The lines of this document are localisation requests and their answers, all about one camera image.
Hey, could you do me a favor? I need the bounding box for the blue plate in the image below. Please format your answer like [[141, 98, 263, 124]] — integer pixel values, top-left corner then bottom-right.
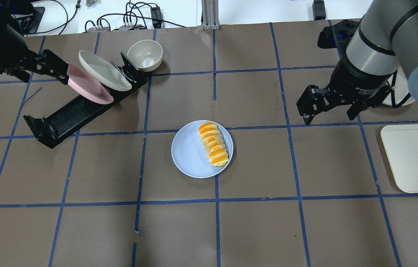
[[171, 120, 234, 179]]

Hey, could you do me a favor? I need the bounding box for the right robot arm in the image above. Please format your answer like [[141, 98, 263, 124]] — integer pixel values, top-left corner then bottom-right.
[[296, 0, 418, 125]]

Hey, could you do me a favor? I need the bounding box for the cream plate in rack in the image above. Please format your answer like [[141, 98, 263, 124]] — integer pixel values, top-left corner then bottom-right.
[[78, 50, 132, 92]]

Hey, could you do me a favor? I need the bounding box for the cream bowl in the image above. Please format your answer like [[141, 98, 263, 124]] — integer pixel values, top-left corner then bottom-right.
[[127, 40, 163, 72]]

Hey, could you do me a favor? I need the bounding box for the orange striped bread roll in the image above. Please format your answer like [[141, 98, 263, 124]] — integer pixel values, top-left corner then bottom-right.
[[198, 122, 229, 168]]

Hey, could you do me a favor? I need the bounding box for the pink plate in rack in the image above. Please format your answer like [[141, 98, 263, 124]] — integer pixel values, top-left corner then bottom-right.
[[67, 62, 114, 105]]

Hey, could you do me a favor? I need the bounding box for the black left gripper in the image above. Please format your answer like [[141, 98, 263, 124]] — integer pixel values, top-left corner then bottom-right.
[[0, 44, 69, 85]]

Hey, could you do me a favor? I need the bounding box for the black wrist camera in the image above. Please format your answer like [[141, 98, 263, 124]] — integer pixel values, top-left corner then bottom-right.
[[317, 20, 360, 51]]

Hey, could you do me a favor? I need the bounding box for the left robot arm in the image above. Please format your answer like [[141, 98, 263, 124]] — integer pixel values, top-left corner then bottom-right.
[[0, 9, 69, 85]]

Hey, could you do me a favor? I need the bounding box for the white rectangular tray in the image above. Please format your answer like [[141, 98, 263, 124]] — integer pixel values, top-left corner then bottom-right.
[[380, 124, 418, 193]]

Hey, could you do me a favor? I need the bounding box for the aluminium frame post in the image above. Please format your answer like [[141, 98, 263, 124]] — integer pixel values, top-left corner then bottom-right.
[[201, 0, 220, 30]]

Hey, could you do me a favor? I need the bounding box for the black dish rack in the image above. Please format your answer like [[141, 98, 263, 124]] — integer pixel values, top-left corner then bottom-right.
[[23, 53, 146, 149]]

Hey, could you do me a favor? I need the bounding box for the black power adapter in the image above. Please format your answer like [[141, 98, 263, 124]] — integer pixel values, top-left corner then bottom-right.
[[312, 0, 326, 20]]

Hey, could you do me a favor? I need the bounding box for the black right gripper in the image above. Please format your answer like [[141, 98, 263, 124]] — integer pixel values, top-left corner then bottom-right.
[[296, 59, 391, 125]]

